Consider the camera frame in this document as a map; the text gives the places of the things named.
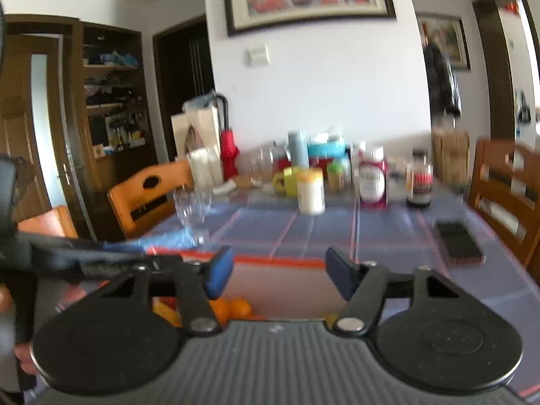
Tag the grey-blue tall cup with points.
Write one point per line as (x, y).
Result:
(298, 149)

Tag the red folded umbrella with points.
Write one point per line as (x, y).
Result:
(230, 152)

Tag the wooden shelf cabinet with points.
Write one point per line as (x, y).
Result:
(78, 135)

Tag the purple supplement bottle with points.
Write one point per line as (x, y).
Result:
(373, 185)

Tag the dark glass bottle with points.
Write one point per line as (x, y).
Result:
(419, 185)

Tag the person's left hand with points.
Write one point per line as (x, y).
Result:
(25, 358)

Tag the black smartphone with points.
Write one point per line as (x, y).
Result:
(457, 240)

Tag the black handbag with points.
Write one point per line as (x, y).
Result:
(523, 112)

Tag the blue plastic bag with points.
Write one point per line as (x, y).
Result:
(200, 102)

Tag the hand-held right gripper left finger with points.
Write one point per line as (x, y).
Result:
(219, 272)

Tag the clear plastic container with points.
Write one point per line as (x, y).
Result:
(261, 173)

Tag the small orange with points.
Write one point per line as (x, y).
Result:
(240, 307)
(219, 310)

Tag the blue plaid tablecloth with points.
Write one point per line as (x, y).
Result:
(400, 236)

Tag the teal plastic container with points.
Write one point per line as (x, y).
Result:
(325, 149)

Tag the green-lid jar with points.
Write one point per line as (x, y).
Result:
(337, 177)

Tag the orange cardboard box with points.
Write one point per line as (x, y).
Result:
(274, 291)

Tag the white paper bag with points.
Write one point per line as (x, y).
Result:
(204, 168)

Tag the white jar with yellow lid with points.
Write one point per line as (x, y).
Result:
(311, 196)

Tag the yellow mug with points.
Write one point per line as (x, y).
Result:
(289, 183)

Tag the white wall switch panel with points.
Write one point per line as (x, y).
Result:
(257, 55)

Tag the wooden chair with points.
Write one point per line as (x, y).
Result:
(126, 202)
(55, 221)
(493, 177)

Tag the paper bag with brown print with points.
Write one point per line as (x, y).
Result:
(181, 135)

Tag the brown cardboard box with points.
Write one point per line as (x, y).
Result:
(451, 156)

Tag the dark wooden door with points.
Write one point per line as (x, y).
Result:
(181, 71)

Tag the small framed painting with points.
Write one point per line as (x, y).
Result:
(453, 38)

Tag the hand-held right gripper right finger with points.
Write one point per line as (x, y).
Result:
(339, 272)

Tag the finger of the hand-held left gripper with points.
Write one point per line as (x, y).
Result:
(97, 249)
(105, 271)

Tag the large orange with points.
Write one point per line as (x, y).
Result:
(166, 314)

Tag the hanging dark jacket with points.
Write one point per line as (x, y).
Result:
(441, 80)

